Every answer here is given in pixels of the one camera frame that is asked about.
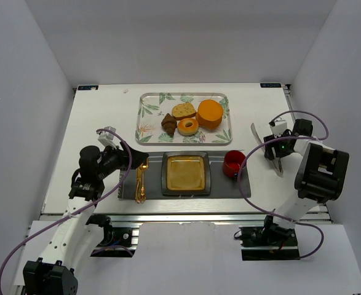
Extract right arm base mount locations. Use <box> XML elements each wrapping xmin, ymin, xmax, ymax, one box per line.
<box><xmin>234</xmin><ymin>227</ymin><xmax>300</xmax><ymax>261</ymax></box>

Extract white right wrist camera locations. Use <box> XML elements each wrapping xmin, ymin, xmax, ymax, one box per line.
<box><xmin>269</xmin><ymin>117</ymin><xmax>288</xmax><ymax>138</ymax></box>

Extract metal tongs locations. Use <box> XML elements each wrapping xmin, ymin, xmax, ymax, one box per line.
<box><xmin>250</xmin><ymin>123</ymin><xmax>284</xmax><ymax>177</ymax></box>

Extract large orange bun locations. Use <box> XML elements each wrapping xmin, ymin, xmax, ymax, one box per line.
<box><xmin>196</xmin><ymin>100</ymin><xmax>224</xmax><ymax>130</ymax></box>

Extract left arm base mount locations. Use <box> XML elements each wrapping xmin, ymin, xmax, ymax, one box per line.
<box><xmin>87</xmin><ymin>214</ymin><xmax>139</xmax><ymax>258</ymax></box>

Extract sliced bread piece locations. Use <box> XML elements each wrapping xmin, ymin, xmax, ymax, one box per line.
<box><xmin>172</xmin><ymin>103</ymin><xmax>197</xmax><ymax>120</ymax></box>

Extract gold fork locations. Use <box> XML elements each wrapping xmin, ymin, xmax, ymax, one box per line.
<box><xmin>135</xmin><ymin>168</ymin><xmax>141</xmax><ymax>203</ymax></box>

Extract brown chocolate croissant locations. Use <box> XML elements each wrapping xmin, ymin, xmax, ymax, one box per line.
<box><xmin>161</xmin><ymin>113</ymin><xmax>177</xmax><ymax>137</ymax></box>

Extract gold spoon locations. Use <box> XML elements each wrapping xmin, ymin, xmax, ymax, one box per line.
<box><xmin>139</xmin><ymin>159</ymin><xmax>149</xmax><ymax>203</ymax></box>

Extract blue corner label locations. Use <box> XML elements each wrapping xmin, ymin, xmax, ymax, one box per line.
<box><xmin>260</xmin><ymin>82</ymin><xmax>282</xmax><ymax>89</ymax></box>
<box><xmin>77</xmin><ymin>85</ymin><xmax>98</xmax><ymax>91</ymax></box>

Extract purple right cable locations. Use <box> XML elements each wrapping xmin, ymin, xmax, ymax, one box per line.
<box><xmin>235</xmin><ymin>110</ymin><xmax>329</xmax><ymax>261</ymax></box>

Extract aluminium table frame rail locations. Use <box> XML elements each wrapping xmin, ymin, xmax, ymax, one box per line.
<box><xmin>39</xmin><ymin>211</ymin><xmax>331</xmax><ymax>223</ymax></box>

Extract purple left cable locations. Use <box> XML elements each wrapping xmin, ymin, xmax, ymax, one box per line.
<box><xmin>0</xmin><ymin>128</ymin><xmax>134</xmax><ymax>295</ymax></box>

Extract floral serving tray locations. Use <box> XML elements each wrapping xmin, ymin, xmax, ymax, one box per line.
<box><xmin>135</xmin><ymin>92</ymin><xmax>232</xmax><ymax>146</ymax></box>

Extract red mug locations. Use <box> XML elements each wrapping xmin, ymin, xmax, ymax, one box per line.
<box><xmin>222</xmin><ymin>150</ymin><xmax>245</xmax><ymax>179</ymax></box>

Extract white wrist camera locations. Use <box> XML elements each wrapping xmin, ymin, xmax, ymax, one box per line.
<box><xmin>97</xmin><ymin>126</ymin><xmax>117</xmax><ymax>149</ymax></box>
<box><xmin>269</xmin><ymin>117</ymin><xmax>288</xmax><ymax>138</ymax></box>

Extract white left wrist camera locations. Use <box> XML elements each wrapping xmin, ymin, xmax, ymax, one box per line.
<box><xmin>97</xmin><ymin>126</ymin><xmax>117</xmax><ymax>149</ymax></box>

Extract glazed donut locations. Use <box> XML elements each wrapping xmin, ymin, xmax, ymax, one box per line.
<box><xmin>177</xmin><ymin>118</ymin><xmax>199</xmax><ymax>136</ymax></box>

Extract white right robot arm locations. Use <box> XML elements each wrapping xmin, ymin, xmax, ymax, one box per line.
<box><xmin>264</xmin><ymin>119</ymin><xmax>350</xmax><ymax>233</ymax></box>

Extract blue right corner label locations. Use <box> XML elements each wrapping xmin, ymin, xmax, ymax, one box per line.
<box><xmin>260</xmin><ymin>82</ymin><xmax>282</xmax><ymax>89</ymax></box>

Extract black square plate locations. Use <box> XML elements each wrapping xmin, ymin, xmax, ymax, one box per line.
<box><xmin>161</xmin><ymin>151</ymin><xmax>211</xmax><ymax>196</ymax></box>

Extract blue left corner label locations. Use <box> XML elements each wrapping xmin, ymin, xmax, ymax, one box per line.
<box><xmin>77</xmin><ymin>85</ymin><xmax>98</xmax><ymax>91</ymax></box>

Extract purple cable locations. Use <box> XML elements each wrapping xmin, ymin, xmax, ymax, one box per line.
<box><xmin>0</xmin><ymin>128</ymin><xmax>134</xmax><ymax>295</ymax></box>
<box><xmin>235</xmin><ymin>110</ymin><xmax>329</xmax><ymax>261</ymax></box>

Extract dark grey placemat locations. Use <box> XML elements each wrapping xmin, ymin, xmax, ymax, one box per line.
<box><xmin>117</xmin><ymin>151</ymin><xmax>251</xmax><ymax>200</ymax></box>

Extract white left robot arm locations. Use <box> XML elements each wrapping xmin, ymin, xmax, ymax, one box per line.
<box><xmin>23</xmin><ymin>144</ymin><xmax>149</xmax><ymax>294</ymax></box>

